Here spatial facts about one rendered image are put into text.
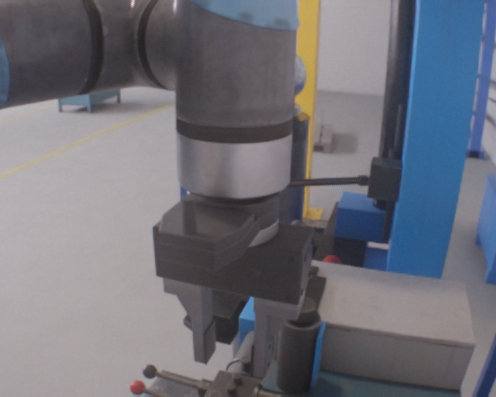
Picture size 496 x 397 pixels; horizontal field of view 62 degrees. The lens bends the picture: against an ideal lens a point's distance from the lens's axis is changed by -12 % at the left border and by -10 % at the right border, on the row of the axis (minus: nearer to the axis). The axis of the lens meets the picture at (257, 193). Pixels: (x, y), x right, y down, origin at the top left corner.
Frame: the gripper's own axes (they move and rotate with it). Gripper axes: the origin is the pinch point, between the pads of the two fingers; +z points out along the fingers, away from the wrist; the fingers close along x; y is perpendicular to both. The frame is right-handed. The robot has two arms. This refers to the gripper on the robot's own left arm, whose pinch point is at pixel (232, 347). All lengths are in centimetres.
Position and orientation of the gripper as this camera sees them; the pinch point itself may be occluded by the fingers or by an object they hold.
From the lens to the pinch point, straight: 46.1
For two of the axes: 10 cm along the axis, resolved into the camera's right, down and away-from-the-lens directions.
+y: 2.9, -3.4, 8.9
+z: -0.3, 9.3, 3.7
